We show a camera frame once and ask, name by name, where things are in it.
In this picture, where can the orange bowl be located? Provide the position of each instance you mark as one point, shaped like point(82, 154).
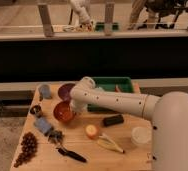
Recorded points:
point(63, 113)

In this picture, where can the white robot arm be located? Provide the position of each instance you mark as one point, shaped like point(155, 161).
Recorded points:
point(168, 115)

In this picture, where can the background robot arm white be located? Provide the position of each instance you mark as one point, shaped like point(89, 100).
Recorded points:
point(82, 9)

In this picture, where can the purple bowl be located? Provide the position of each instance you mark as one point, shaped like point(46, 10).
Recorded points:
point(64, 91)

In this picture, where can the green plastic tray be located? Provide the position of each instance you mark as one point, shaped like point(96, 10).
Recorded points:
point(109, 83)

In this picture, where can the black rectangular block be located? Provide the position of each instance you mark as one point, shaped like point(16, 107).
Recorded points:
point(113, 120)

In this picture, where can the orange yellow ball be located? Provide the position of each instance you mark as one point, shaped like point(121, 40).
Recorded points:
point(91, 131)

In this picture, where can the blue-grey cup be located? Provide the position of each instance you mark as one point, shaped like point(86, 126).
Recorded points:
point(44, 91)

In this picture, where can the green box in background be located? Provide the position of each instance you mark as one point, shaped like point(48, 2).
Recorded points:
point(101, 26)

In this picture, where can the small dark metal cup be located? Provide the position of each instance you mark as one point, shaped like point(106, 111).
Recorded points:
point(36, 111)

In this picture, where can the blue sponge block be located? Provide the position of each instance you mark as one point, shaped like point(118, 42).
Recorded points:
point(43, 125)

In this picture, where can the wooden cutting board table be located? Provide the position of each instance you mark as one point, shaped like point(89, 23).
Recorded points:
point(47, 158)

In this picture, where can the white round lid container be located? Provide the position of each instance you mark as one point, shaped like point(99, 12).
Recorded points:
point(141, 135)

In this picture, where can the brown grape bunch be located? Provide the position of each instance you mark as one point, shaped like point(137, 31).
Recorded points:
point(29, 148)

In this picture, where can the black handled brush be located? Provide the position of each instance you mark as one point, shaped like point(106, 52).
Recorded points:
point(56, 137)

